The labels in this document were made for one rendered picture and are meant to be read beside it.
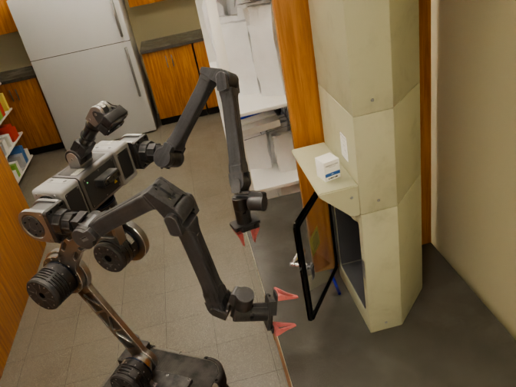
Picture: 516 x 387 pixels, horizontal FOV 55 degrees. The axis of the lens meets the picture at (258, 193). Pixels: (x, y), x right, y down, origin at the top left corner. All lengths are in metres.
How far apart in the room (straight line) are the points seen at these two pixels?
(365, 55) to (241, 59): 1.44
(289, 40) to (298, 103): 0.20
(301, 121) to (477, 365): 0.92
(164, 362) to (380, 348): 1.42
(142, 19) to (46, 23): 1.22
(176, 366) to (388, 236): 1.58
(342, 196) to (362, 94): 0.29
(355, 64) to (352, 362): 0.92
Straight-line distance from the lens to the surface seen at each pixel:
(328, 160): 1.42
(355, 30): 1.26
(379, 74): 1.31
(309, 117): 1.69
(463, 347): 1.74
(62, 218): 1.70
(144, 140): 2.06
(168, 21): 6.80
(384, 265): 1.60
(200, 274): 1.51
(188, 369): 2.75
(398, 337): 1.75
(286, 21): 1.59
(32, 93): 6.61
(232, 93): 1.85
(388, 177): 1.43
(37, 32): 6.28
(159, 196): 1.35
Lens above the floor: 2.22
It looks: 30 degrees down
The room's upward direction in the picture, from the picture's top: 11 degrees counter-clockwise
